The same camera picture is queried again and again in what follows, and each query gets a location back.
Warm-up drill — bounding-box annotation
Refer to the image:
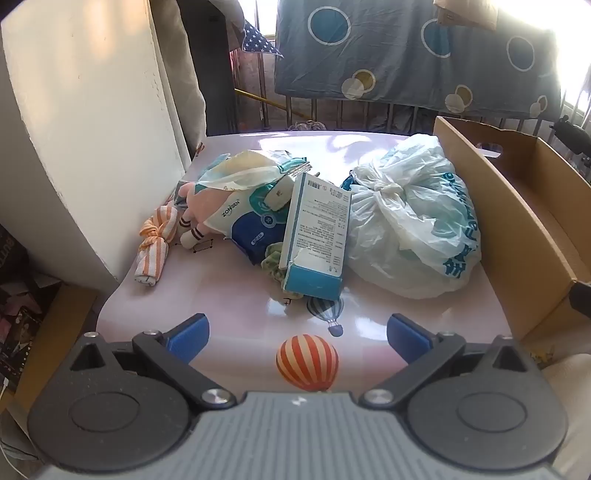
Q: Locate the blue star-print cloth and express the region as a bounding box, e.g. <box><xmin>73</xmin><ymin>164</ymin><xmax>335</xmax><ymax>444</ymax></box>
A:
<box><xmin>240</xmin><ymin>18</ymin><xmax>283</xmax><ymax>58</ymax></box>

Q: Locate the orange striped knotted sock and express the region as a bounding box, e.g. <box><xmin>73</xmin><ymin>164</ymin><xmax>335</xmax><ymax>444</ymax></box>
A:
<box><xmin>134</xmin><ymin>205</ymin><xmax>180</xmax><ymax>288</ymax></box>

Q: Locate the brown cardboard box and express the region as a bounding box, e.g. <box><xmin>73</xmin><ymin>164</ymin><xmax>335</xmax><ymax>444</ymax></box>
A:
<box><xmin>433</xmin><ymin>115</ymin><xmax>591</xmax><ymax>342</ymax></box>

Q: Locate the dark printed box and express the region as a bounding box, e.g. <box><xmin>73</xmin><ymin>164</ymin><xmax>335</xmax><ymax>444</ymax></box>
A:
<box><xmin>0</xmin><ymin>224</ymin><xmax>61</xmax><ymax>402</ymax></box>

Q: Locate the pink pig plush toy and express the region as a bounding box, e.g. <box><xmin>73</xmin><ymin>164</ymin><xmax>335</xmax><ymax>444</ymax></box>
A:
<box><xmin>178</xmin><ymin>181</ymin><xmax>234</xmax><ymax>251</ymax></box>

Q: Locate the dark door frame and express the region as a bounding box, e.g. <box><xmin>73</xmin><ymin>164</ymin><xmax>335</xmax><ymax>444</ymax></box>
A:
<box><xmin>178</xmin><ymin>0</ymin><xmax>241</xmax><ymax>137</ymax></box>

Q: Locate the yellow pole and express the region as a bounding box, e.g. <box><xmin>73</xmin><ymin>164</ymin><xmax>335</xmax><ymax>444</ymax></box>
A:
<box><xmin>235</xmin><ymin>89</ymin><xmax>289</xmax><ymax>112</ymax></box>

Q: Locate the white blue wipes packet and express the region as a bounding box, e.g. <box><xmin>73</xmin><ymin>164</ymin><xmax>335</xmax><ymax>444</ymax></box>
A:
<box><xmin>196</xmin><ymin>150</ymin><xmax>315</xmax><ymax>266</ymax></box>

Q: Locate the green floral cloth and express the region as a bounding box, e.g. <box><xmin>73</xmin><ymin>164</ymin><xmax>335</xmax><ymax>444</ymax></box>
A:
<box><xmin>260</xmin><ymin>241</ymin><xmax>289</xmax><ymax>283</ymax></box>

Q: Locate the cream curtain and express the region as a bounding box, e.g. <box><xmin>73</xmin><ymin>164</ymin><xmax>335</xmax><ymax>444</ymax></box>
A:
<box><xmin>150</xmin><ymin>0</ymin><xmax>206</xmax><ymax>160</ymax></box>

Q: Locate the black bicycle seat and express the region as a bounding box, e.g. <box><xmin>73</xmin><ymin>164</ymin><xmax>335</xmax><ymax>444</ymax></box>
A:
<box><xmin>551</xmin><ymin>115</ymin><xmax>591</xmax><ymax>158</ymax></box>

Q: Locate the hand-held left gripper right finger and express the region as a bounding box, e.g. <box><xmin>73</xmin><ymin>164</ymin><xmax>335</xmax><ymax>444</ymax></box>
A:
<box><xmin>358</xmin><ymin>313</ymin><xmax>532</xmax><ymax>411</ymax></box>

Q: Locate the hanging cardboard piece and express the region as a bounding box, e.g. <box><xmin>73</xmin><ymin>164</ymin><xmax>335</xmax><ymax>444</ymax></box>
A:
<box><xmin>434</xmin><ymin>0</ymin><xmax>499</xmax><ymax>31</ymax></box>

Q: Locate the blue circle-print bedsheet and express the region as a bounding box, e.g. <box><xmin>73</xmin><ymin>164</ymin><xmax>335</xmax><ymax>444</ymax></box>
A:
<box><xmin>273</xmin><ymin>0</ymin><xmax>561</xmax><ymax>121</ymax></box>

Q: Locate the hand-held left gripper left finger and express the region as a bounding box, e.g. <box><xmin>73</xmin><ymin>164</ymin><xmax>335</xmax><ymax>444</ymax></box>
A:
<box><xmin>69</xmin><ymin>313</ymin><xmax>238</xmax><ymax>411</ymax></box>

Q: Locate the teal white carton box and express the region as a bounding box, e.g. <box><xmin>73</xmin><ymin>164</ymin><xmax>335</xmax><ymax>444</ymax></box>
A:
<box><xmin>280</xmin><ymin>172</ymin><xmax>352</xmax><ymax>301</ymax></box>

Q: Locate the metal balcony railing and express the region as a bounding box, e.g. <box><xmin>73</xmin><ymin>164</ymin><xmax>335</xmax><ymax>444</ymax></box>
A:
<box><xmin>231</xmin><ymin>46</ymin><xmax>564</xmax><ymax>139</ymax></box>

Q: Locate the white plastic bag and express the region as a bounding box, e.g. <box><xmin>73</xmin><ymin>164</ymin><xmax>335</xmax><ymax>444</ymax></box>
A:
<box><xmin>342</xmin><ymin>134</ymin><xmax>482</xmax><ymax>300</ymax></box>

